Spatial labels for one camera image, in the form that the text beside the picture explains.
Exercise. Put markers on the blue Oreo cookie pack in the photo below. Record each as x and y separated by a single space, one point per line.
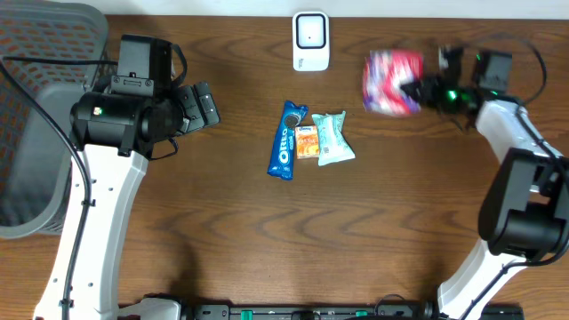
282 153

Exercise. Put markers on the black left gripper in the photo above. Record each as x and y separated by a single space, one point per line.
191 109

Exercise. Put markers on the purple Carefree pad pack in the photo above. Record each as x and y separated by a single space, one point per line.
385 71

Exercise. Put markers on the grey plastic basket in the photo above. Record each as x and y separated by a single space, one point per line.
49 49

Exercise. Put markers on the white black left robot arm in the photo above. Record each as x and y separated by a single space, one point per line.
115 135

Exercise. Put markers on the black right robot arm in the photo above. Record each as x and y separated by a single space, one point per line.
523 221

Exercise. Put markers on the green wet wipes pack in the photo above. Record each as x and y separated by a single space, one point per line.
332 146

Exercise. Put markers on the white barcode scanner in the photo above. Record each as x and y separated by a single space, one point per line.
311 41

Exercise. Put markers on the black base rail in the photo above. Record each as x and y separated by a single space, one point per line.
388 309

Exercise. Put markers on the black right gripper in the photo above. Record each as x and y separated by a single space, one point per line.
428 92

